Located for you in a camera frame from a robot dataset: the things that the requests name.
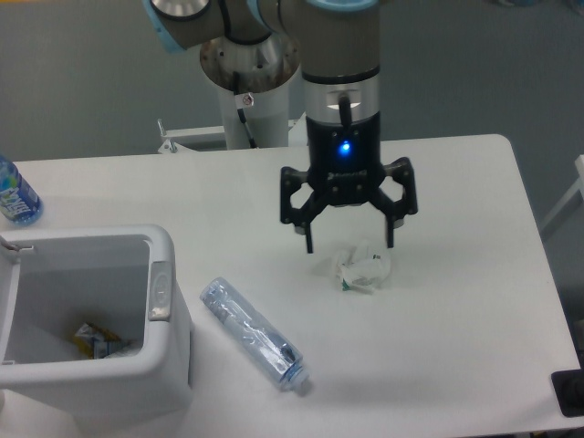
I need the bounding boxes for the blue labelled water bottle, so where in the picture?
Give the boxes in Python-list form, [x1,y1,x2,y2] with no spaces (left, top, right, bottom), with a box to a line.
[1,156,44,226]

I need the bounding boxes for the white frame at right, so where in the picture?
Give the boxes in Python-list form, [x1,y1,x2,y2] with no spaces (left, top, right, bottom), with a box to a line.
[539,154,583,241]

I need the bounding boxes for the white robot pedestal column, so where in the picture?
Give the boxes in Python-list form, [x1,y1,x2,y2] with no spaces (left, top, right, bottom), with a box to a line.
[200,34,299,150]

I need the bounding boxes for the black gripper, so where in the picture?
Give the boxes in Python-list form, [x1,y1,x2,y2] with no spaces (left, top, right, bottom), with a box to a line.
[278,110,420,255]

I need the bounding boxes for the black clamp at table edge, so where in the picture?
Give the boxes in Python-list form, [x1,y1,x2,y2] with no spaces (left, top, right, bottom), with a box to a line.
[551,369,583,418]

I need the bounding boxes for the white paper trash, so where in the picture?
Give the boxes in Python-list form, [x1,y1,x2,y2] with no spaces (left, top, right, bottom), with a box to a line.
[310,240,392,295]

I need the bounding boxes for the yellow snack wrapper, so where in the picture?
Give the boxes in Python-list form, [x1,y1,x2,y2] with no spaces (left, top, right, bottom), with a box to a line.
[73,323,124,360]

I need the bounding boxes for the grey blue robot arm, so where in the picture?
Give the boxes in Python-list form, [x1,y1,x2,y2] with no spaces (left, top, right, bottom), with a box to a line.
[143,1,418,235]

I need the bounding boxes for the crushed clear plastic bottle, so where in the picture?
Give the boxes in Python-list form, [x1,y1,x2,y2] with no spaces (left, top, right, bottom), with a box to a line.
[200,277,312,397]

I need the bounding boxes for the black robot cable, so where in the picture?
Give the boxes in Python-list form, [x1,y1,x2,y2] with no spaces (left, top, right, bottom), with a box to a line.
[232,69,258,150]

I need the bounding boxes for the white plastic trash can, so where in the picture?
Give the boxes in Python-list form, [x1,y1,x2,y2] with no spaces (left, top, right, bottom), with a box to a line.
[1,224,193,416]

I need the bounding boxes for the white pedestal base frame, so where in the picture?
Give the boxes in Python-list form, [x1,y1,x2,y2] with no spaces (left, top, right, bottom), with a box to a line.
[157,113,308,154]

